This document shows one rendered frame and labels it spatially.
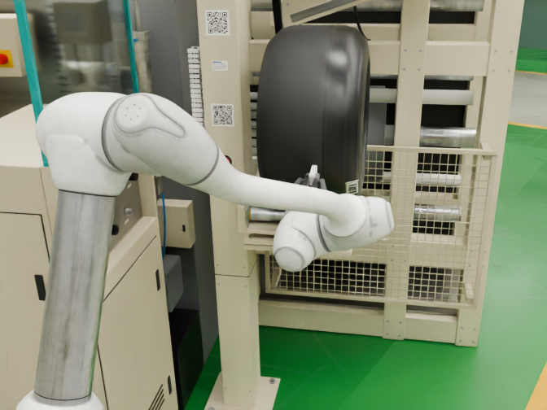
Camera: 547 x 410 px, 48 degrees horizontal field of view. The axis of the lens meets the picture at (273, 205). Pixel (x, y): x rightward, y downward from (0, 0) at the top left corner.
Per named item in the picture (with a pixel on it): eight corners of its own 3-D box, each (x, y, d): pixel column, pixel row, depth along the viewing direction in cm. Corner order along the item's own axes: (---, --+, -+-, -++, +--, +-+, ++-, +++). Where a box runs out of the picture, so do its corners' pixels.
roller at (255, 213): (247, 222, 207) (246, 215, 204) (250, 211, 210) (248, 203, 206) (352, 228, 201) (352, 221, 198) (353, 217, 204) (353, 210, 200)
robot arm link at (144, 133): (229, 128, 109) (168, 122, 116) (172, 74, 94) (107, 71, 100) (206, 196, 106) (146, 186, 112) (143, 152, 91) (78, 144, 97)
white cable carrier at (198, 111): (197, 189, 214) (186, 49, 195) (201, 183, 219) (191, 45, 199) (210, 189, 213) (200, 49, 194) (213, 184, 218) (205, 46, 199)
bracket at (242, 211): (237, 233, 204) (236, 206, 200) (261, 188, 240) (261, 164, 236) (247, 234, 203) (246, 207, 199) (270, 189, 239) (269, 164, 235)
